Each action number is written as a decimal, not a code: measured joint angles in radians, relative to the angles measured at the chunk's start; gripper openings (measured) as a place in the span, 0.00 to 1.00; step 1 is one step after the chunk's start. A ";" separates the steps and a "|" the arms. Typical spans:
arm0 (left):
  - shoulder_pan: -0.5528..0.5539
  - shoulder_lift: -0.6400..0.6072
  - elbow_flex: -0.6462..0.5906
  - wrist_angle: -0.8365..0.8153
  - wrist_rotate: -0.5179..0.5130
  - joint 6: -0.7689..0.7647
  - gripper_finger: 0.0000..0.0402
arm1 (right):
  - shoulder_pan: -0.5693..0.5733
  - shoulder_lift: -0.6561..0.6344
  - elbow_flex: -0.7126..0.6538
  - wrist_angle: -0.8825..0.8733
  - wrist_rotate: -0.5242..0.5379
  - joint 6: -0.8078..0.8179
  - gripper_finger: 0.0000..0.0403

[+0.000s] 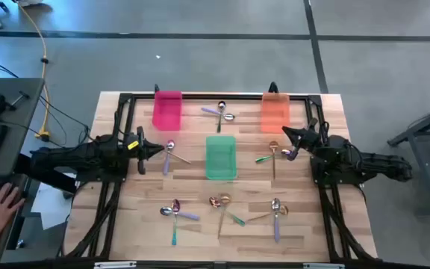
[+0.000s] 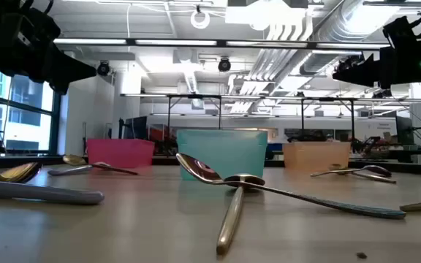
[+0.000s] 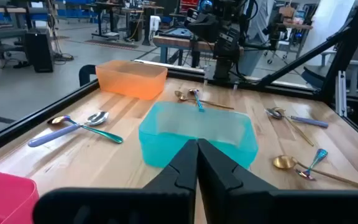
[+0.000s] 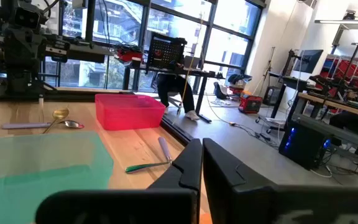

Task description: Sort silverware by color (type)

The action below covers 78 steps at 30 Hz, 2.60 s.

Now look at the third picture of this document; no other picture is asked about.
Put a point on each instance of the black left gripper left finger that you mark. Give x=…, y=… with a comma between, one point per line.
x=154, y=205

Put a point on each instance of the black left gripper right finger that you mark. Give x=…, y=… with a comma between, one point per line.
x=259, y=208

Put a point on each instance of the gold spoon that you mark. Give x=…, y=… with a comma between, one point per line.
x=300, y=132
x=284, y=162
x=179, y=95

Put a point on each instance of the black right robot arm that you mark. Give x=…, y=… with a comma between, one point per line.
x=224, y=49

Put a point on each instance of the wooden workbench with blue legs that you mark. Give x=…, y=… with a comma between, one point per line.
x=179, y=43

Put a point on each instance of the white box device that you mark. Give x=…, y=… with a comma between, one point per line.
x=154, y=23

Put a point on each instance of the teal translucent plastic bin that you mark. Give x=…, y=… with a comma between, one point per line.
x=172, y=146

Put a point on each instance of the equipment cart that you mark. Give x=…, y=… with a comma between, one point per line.
x=291, y=26

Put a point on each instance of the orange translucent plastic bin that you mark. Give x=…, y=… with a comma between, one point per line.
x=129, y=84

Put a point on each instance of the black standing desk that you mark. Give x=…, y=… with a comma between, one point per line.
x=99, y=21

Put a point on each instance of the pink translucent plastic bin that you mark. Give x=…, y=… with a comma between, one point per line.
x=5, y=199

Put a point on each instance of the grey metal bench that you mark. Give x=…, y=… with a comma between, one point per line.
x=357, y=63

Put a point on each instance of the black computer tower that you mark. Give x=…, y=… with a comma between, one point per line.
x=39, y=51

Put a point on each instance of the grey workbench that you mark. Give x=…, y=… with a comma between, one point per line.
x=2, y=32

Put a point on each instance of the silver aluminium bracket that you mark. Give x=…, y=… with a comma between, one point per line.
x=340, y=93

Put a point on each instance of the black aluminium table frame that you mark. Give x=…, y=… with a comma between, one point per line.
x=26, y=124

